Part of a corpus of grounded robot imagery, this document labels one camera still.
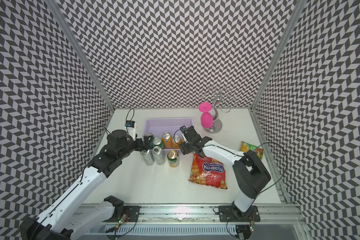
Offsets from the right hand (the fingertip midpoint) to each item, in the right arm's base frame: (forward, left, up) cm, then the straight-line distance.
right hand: (188, 145), depth 89 cm
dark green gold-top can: (-10, +9, +1) cm, 13 cm away
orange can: (+4, +13, +2) cm, 14 cm away
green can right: (0, +19, +4) cm, 20 cm away
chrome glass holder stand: (+17, -19, +23) cm, 35 cm away
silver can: (-9, +22, +4) cm, 24 cm away
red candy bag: (-15, -11, -3) cm, 19 cm away
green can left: (+6, +24, +4) cm, 25 cm away
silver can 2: (-9, +16, +4) cm, 19 cm away
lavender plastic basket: (+19, +23, -6) cm, 30 cm away
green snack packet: (+1, -37, -5) cm, 37 cm away
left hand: (-3, +23, +14) cm, 27 cm away
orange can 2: (+2, +7, +1) cm, 7 cm away
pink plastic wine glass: (+12, -11, +10) cm, 19 cm away
